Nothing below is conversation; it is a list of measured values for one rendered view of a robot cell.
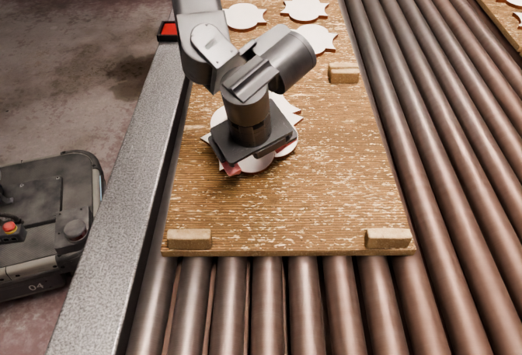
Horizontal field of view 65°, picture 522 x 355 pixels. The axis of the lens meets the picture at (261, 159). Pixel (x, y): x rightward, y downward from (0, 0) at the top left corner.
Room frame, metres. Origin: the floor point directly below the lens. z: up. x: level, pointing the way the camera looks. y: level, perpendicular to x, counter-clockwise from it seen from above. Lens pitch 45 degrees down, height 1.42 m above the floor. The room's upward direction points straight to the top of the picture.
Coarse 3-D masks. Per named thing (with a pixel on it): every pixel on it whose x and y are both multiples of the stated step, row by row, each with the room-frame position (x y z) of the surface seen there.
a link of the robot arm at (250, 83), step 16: (256, 64) 0.43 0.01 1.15; (224, 80) 0.41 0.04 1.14; (240, 80) 0.40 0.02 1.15; (256, 80) 0.40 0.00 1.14; (272, 80) 0.42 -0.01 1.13; (224, 96) 0.39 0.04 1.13; (240, 96) 0.38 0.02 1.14; (256, 96) 0.39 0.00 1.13; (240, 112) 0.38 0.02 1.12; (256, 112) 0.39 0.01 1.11
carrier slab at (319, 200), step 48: (192, 96) 0.66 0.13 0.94; (288, 96) 0.66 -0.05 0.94; (336, 96) 0.66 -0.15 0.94; (192, 144) 0.52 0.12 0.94; (336, 144) 0.52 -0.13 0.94; (192, 192) 0.41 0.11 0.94; (240, 192) 0.41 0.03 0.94; (288, 192) 0.41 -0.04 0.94; (336, 192) 0.41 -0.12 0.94; (384, 192) 0.41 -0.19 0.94; (240, 240) 0.32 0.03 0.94; (288, 240) 0.32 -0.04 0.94; (336, 240) 0.32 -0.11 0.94
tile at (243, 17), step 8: (232, 8) 1.02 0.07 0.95; (240, 8) 1.02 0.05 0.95; (248, 8) 1.02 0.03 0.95; (256, 8) 1.02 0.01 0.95; (232, 16) 0.98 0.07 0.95; (240, 16) 0.98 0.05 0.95; (248, 16) 0.98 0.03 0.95; (256, 16) 0.98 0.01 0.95; (232, 24) 0.94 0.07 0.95; (240, 24) 0.94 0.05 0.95; (248, 24) 0.94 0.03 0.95; (256, 24) 0.94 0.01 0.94; (264, 24) 0.95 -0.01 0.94; (240, 32) 0.91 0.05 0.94
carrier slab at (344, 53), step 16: (224, 0) 1.09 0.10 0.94; (240, 0) 1.09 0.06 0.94; (256, 0) 1.09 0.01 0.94; (272, 0) 1.09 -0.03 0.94; (288, 0) 1.09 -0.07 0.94; (320, 0) 1.09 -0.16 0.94; (336, 0) 1.09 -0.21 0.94; (272, 16) 1.00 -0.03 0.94; (288, 16) 1.00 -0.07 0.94; (336, 16) 1.00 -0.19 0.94; (256, 32) 0.92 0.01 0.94; (336, 32) 0.92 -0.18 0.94; (336, 48) 0.84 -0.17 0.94; (352, 48) 0.84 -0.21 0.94; (320, 64) 0.77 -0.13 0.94
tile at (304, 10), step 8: (296, 0) 1.07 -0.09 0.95; (304, 0) 1.07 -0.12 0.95; (312, 0) 1.07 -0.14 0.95; (288, 8) 1.02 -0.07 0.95; (296, 8) 1.02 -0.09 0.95; (304, 8) 1.02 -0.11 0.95; (312, 8) 1.02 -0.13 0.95; (320, 8) 1.02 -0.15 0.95; (296, 16) 0.98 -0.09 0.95; (304, 16) 0.98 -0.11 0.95; (312, 16) 0.98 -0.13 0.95; (320, 16) 0.99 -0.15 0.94
